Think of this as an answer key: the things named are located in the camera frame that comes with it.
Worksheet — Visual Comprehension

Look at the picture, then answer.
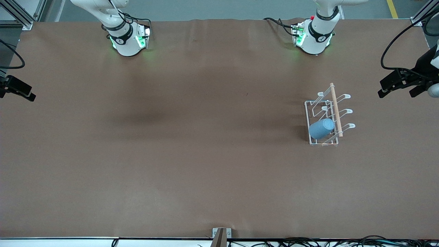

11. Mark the blue plastic cup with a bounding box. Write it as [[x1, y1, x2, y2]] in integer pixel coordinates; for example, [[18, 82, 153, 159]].
[[309, 118, 335, 140]]

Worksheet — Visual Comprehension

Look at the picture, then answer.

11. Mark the brown table cover sheet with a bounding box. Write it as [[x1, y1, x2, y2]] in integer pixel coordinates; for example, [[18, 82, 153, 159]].
[[0, 17, 439, 239]]

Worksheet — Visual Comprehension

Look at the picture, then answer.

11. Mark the aluminium frame profile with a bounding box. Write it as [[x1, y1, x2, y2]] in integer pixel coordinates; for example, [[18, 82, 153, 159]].
[[0, 0, 47, 31], [411, 0, 439, 27]]

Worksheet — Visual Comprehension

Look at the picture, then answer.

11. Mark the white wire cup holder rack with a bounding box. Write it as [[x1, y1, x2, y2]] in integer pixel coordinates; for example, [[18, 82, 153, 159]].
[[305, 83, 356, 147]]

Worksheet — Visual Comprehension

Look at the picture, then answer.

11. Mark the black left arm base cable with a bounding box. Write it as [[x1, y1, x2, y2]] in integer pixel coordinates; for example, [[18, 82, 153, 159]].
[[263, 17, 299, 37]]

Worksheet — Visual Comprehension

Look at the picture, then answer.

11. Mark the black arm base cable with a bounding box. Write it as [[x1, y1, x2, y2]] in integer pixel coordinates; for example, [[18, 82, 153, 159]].
[[263, 17, 299, 37], [103, 0, 152, 35]]

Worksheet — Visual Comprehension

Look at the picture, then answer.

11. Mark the black right arm base cable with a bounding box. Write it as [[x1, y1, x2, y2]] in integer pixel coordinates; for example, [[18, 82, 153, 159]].
[[103, 0, 152, 35]]

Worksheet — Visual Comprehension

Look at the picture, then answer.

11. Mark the black cable bundle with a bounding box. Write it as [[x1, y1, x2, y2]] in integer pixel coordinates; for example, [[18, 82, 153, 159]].
[[226, 235, 439, 247]]

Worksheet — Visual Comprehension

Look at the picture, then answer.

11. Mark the brown camera post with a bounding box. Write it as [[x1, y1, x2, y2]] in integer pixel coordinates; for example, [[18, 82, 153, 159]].
[[211, 228, 227, 247]]

